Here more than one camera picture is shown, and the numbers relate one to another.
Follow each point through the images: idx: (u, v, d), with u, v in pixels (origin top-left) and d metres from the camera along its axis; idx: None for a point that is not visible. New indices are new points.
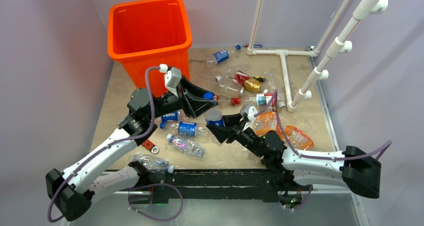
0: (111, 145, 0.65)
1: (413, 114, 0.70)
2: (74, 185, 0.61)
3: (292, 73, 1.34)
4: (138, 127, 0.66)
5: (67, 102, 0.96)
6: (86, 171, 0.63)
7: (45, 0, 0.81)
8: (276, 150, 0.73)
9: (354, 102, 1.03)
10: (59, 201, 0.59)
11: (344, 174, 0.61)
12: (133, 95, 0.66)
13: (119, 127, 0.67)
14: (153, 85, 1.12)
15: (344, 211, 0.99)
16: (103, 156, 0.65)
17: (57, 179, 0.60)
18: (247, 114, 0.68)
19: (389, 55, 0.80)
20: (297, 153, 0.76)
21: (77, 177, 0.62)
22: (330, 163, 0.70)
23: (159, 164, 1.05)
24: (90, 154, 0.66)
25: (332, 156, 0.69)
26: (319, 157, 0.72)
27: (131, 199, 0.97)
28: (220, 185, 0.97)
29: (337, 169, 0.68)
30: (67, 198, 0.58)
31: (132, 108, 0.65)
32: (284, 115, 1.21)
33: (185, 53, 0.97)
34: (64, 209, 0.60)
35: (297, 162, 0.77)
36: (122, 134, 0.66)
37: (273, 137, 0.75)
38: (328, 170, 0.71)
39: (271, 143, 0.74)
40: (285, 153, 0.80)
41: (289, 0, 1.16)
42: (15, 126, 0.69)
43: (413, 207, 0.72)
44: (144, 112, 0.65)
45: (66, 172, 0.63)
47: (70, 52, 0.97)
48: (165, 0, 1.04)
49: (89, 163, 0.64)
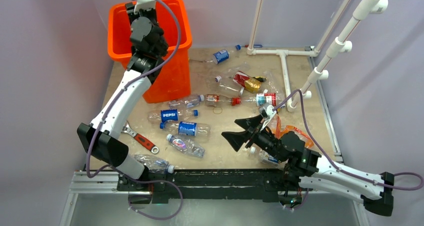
0: (126, 87, 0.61)
1: (413, 114, 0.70)
2: (108, 131, 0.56)
3: (292, 73, 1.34)
4: (145, 63, 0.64)
5: (67, 102, 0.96)
6: (113, 116, 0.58)
7: (45, 1, 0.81)
8: (295, 151, 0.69)
9: (354, 103, 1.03)
10: (99, 149, 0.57)
11: (384, 202, 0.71)
12: (133, 28, 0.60)
13: (128, 70, 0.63)
14: (162, 80, 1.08)
15: (343, 212, 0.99)
16: (124, 99, 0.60)
17: (88, 131, 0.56)
18: (266, 110, 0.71)
19: (389, 55, 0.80)
20: (337, 167, 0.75)
21: (107, 124, 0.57)
22: (369, 184, 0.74)
23: (159, 164, 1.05)
24: (109, 101, 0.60)
25: (373, 179, 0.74)
26: (360, 178, 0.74)
27: (131, 199, 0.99)
28: (220, 185, 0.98)
29: (376, 192, 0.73)
30: (106, 145, 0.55)
31: (136, 42, 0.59)
32: (284, 115, 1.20)
33: (185, 52, 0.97)
34: (107, 155, 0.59)
35: (333, 175, 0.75)
36: (133, 75, 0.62)
37: (291, 137, 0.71)
38: (363, 190, 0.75)
39: (288, 144, 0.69)
40: (319, 162, 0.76)
41: (289, 1, 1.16)
42: (15, 127, 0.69)
43: (413, 208, 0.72)
44: (151, 40, 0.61)
45: (94, 123, 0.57)
47: (70, 52, 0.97)
48: (165, 0, 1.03)
49: (113, 108, 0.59)
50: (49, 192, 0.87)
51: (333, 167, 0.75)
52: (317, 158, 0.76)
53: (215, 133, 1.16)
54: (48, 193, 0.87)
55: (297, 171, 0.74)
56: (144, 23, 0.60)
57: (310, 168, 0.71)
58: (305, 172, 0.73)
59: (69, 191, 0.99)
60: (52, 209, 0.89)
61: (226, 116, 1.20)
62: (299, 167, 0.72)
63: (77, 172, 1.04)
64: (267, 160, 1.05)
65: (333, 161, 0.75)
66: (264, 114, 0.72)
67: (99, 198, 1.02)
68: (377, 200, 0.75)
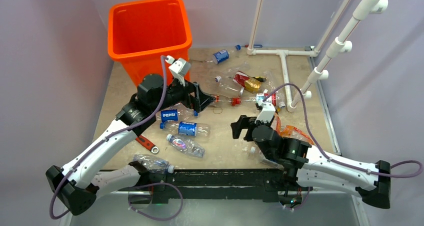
0: (108, 138, 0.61)
1: (414, 114, 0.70)
2: (75, 181, 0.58)
3: (292, 73, 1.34)
4: (136, 116, 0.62)
5: (66, 103, 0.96)
6: (85, 166, 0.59)
7: (45, 1, 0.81)
8: (264, 140, 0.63)
9: (354, 103, 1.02)
10: (62, 197, 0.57)
11: (378, 191, 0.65)
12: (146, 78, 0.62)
13: (116, 118, 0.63)
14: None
15: (344, 212, 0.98)
16: (102, 150, 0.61)
17: (57, 176, 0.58)
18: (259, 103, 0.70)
19: (389, 55, 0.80)
20: (327, 156, 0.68)
21: (76, 173, 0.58)
22: (362, 174, 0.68)
23: (159, 164, 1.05)
24: (88, 148, 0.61)
25: (367, 168, 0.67)
26: (352, 167, 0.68)
27: (131, 199, 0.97)
28: (220, 185, 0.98)
29: (371, 182, 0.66)
30: (69, 195, 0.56)
31: (142, 91, 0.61)
32: (284, 116, 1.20)
33: (184, 53, 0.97)
34: (67, 204, 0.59)
35: (324, 165, 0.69)
36: (119, 126, 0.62)
37: (260, 129, 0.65)
38: (356, 180, 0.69)
39: (256, 136, 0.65)
40: (309, 153, 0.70)
41: (289, 1, 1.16)
42: (15, 127, 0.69)
43: (414, 208, 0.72)
44: (156, 96, 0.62)
45: (65, 168, 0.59)
47: (69, 52, 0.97)
48: (165, 0, 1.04)
49: (88, 158, 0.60)
50: (50, 192, 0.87)
51: (323, 157, 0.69)
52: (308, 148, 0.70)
53: (215, 133, 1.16)
54: (48, 193, 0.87)
55: (286, 163, 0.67)
56: (160, 82, 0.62)
57: (299, 160, 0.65)
58: (296, 164, 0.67)
59: None
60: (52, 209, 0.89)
61: (226, 116, 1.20)
62: (287, 159, 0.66)
63: None
64: (267, 160, 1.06)
65: (323, 151, 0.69)
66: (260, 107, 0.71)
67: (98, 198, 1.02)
68: (371, 190, 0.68)
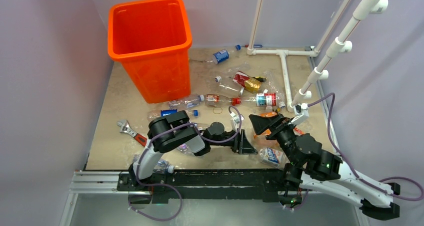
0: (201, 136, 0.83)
1: (413, 114, 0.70)
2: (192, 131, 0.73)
3: (292, 73, 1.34)
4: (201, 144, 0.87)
5: (66, 103, 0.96)
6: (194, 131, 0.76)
7: (45, 1, 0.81)
8: (311, 154, 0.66)
9: (354, 103, 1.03)
10: (181, 131, 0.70)
11: (393, 211, 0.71)
12: (213, 124, 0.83)
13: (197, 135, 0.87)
14: (161, 79, 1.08)
15: (344, 212, 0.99)
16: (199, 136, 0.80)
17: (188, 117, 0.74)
18: (301, 106, 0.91)
19: (389, 56, 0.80)
20: (357, 175, 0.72)
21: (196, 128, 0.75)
22: (381, 194, 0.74)
23: (159, 164, 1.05)
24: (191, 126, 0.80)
25: (385, 189, 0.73)
26: (375, 187, 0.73)
27: (131, 199, 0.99)
28: (220, 185, 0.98)
29: (387, 202, 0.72)
30: (191, 135, 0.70)
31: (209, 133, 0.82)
32: (284, 115, 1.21)
33: (185, 53, 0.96)
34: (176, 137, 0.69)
35: (352, 182, 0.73)
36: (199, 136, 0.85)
37: (307, 139, 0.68)
38: (373, 198, 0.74)
39: (303, 146, 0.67)
40: (343, 171, 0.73)
41: (289, 1, 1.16)
42: (14, 127, 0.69)
43: (413, 208, 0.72)
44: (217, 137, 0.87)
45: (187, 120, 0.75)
47: (69, 52, 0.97)
48: (165, 0, 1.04)
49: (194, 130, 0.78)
50: (50, 193, 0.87)
51: (353, 174, 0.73)
52: (338, 164, 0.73)
53: None
54: (49, 193, 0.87)
55: (317, 175, 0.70)
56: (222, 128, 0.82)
57: (332, 174, 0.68)
58: (325, 176, 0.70)
59: (69, 191, 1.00)
60: (52, 209, 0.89)
61: (226, 116, 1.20)
62: (319, 171, 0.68)
63: (77, 172, 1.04)
64: (267, 160, 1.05)
65: (353, 169, 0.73)
66: (299, 110, 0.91)
67: (99, 198, 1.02)
68: (383, 208, 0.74)
